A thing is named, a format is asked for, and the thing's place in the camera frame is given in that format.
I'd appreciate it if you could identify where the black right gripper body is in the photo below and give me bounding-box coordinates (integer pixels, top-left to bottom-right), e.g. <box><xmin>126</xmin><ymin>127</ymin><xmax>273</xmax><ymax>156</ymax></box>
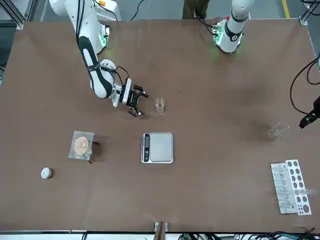
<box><xmin>126</xmin><ymin>86</ymin><xmax>141</xmax><ymax>109</ymax></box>

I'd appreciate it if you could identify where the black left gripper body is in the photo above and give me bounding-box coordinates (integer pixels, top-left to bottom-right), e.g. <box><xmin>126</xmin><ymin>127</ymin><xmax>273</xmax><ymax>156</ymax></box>
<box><xmin>308</xmin><ymin>96</ymin><xmax>320</xmax><ymax>120</ymax></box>

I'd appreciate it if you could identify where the small glass beaker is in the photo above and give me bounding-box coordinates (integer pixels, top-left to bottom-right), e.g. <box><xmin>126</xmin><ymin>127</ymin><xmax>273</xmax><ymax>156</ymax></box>
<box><xmin>154</xmin><ymin>97</ymin><xmax>166</xmax><ymax>115</ymax></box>

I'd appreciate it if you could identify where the large glass beaker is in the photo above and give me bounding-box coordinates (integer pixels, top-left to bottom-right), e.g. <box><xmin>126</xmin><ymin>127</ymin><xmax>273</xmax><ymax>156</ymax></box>
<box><xmin>268</xmin><ymin>121</ymin><xmax>291</xmax><ymax>142</ymax></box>

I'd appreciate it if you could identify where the silver digital balance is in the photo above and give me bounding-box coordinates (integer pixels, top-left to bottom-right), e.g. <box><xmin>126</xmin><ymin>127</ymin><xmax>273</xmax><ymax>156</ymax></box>
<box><xmin>140</xmin><ymin>131</ymin><xmax>175</xmax><ymax>165</ymax></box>

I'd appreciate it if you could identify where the white test tube rack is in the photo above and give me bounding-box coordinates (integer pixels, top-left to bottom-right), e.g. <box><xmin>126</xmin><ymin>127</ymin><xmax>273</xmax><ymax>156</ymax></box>
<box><xmin>270</xmin><ymin>159</ymin><xmax>313</xmax><ymax>216</ymax></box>

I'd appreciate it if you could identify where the glass test tube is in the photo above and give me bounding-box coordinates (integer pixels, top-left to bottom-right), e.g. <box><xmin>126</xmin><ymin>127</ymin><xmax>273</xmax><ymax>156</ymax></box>
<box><xmin>293</xmin><ymin>188</ymin><xmax>318</xmax><ymax>196</ymax></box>

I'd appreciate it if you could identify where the white control box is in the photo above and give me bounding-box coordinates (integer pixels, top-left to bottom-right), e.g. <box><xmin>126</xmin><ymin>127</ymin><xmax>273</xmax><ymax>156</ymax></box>
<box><xmin>98</xmin><ymin>0</ymin><xmax>123</xmax><ymax>21</ymax></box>

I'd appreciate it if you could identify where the person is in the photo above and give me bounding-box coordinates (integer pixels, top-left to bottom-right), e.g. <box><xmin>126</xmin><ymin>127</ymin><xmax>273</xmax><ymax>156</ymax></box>
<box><xmin>181</xmin><ymin>0</ymin><xmax>211</xmax><ymax>20</ymax></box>

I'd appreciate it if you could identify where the white lamp cap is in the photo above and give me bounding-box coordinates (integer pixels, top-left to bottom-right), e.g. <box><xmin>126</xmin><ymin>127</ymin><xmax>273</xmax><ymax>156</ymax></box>
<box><xmin>40</xmin><ymin>167</ymin><xmax>53</xmax><ymax>180</ymax></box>

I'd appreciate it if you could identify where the aluminium profile mast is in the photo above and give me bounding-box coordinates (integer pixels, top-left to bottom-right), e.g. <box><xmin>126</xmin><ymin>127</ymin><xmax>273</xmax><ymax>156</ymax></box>
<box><xmin>153</xmin><ymin>221</ymin><xmax>169</xmax><ymax>240</ymax></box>

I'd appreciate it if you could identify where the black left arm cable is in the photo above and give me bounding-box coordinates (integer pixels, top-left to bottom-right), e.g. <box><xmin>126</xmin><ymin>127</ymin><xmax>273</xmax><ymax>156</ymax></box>
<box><xmin>289</xmin><ymin>58</ymin><xmax>320</xmax><ymax>115</ymax></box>

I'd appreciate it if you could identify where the black floor cable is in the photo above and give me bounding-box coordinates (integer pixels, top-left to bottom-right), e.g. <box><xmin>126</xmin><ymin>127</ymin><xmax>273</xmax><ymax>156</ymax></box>
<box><xmin>129</xmin><ymin>0</ymin><xmax>146</xmax><ymax>21</ymax></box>

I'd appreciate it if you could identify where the aluminium frame post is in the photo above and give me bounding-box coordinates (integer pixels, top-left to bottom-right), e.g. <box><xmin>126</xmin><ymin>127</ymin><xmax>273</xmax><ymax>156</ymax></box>
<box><xmin>299</xmin><ymin>0</ymin><xmax>320</xmax><ymax>27</ymax></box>
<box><xmin>0</xmin><ymin>0</ymin><xmax>35</xmax><ymax>30</ymax></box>

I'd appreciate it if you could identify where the black left base cable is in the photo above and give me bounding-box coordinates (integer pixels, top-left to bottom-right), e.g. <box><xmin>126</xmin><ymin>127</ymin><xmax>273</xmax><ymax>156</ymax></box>
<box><xmin>192</xmin><ymin>16</ymin><xmax>217</xmax><ymax>29</ymax></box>

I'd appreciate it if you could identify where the black cable bundle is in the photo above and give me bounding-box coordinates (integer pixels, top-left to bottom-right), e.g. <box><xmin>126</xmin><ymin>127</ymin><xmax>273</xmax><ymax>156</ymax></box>
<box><xmin>81</xmin><ymin>226</ymin><xmax>320</xmax><ymax>240</ymax></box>

